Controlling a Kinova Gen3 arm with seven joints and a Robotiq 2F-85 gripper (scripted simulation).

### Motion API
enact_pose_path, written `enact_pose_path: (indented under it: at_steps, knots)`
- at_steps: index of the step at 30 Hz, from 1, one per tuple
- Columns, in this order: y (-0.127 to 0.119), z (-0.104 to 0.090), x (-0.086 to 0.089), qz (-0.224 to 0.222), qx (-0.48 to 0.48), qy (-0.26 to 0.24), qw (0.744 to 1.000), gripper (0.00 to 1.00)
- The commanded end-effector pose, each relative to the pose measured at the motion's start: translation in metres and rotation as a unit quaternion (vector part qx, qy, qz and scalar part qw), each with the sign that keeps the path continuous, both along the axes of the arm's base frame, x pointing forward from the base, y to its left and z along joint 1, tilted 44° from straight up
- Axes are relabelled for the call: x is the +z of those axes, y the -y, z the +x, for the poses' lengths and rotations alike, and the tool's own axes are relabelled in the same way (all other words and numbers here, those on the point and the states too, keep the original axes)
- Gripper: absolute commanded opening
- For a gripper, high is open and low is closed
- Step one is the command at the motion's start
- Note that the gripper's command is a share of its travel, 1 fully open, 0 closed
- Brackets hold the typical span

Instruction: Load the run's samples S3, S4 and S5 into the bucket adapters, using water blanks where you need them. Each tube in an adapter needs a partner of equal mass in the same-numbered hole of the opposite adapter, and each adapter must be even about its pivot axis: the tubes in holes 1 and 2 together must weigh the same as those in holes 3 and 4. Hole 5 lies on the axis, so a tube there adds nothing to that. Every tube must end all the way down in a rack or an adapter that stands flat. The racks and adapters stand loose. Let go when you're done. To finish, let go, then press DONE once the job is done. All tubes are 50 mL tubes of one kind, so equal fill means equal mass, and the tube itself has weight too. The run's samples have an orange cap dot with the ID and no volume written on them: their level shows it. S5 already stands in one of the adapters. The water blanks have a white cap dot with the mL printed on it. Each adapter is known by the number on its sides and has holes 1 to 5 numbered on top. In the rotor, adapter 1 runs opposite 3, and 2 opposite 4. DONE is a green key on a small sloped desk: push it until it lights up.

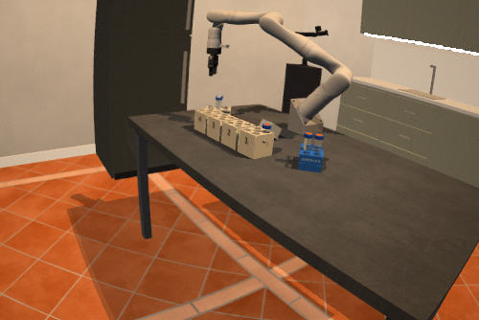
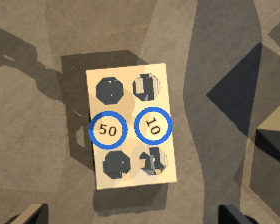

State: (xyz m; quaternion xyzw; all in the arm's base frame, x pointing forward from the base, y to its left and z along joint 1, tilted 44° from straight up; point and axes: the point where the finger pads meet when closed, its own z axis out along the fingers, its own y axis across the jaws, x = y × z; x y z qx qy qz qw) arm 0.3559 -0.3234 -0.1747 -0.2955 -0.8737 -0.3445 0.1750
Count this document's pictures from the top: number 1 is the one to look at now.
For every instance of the blue tube rack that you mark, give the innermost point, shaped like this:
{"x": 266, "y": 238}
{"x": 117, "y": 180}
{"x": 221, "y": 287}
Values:
{"x": 310, "y": 162}

